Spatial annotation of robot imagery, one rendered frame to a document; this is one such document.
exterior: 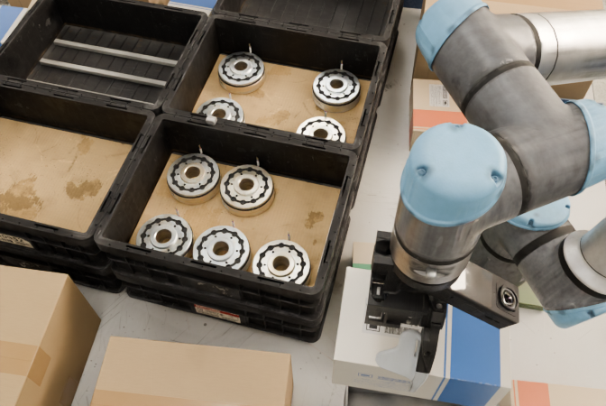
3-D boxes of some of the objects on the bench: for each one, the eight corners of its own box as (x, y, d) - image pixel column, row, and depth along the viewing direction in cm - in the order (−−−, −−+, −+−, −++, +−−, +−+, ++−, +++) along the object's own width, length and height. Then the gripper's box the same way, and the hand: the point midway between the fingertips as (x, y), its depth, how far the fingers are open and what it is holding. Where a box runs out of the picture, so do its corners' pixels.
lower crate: (353, 216, 132) (355, 185, 122) (318, 348, 116) (319, 324, 106) (179, 179, 138) (169, 146, 129) (123, 299, 122) (107, 272, 112)
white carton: (185, 12, 171) (179, -15, 164) (225, 19, 169) (221, -8, 162) (156, 60, 160) (149, 34, 153) (199, 69, 158) (194, 42, 151)
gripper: (384, 164, 65) (371, 254, 81) (364, 340, 54) (353, 402, 70) (467, 174, 64) (436, 263, 80) (463, 355, 53) (429, 415, 69)
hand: (421, 332), depth 75 cm, fingers closed on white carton, 13 cm apart
